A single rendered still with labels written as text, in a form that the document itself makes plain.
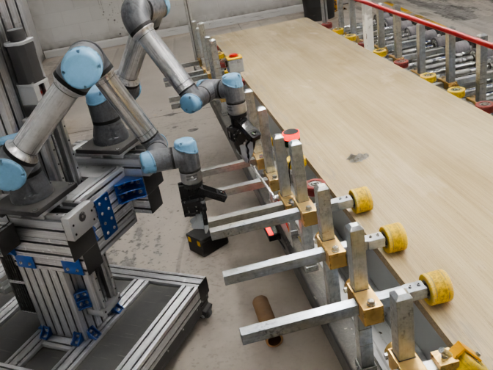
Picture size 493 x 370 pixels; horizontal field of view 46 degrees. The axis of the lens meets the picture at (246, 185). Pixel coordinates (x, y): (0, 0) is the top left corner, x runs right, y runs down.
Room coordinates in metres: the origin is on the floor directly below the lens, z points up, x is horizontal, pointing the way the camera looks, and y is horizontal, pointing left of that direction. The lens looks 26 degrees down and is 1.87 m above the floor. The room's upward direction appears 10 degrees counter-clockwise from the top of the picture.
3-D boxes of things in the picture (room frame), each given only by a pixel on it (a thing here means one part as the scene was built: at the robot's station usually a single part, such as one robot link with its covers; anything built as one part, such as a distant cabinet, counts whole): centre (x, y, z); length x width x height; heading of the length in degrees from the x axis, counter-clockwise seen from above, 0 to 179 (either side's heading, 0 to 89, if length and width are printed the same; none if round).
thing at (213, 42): (3.40, 0.05, 0.92); 0.03 x 0.03 x 0.48; 7
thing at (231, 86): (2.19, -0.01, 1.22); 0.09 x 0.08 x 0.11; 59
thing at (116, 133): (2.36, 0.53, 1.09); 0.15 x 0.15 x 0.10
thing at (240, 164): (2.36, 0.01, 0.82); 0.43 x 0.03 x 0.04; 97
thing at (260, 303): (2.25, 0.01, 0.04); 0.30 x 0.08 x 0.08; 7
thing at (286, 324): (1.12, -0.17, 0.95); 0.50 x 0.04 x 0.04; 97
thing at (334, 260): (1.40, -0.20, 0.95); 0.13 x 0.06 x 0.05; 7
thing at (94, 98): (2.36, 0.52, 1.21); 0.13 x 0.12 x 0.14; 149
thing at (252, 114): (2.41, -0.07, 0.90); 0.03 x 0.03 x 0.48; 7
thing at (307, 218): (1.65, -0.17, 0.95); 0.13 x 0.06 x 0.05; 7
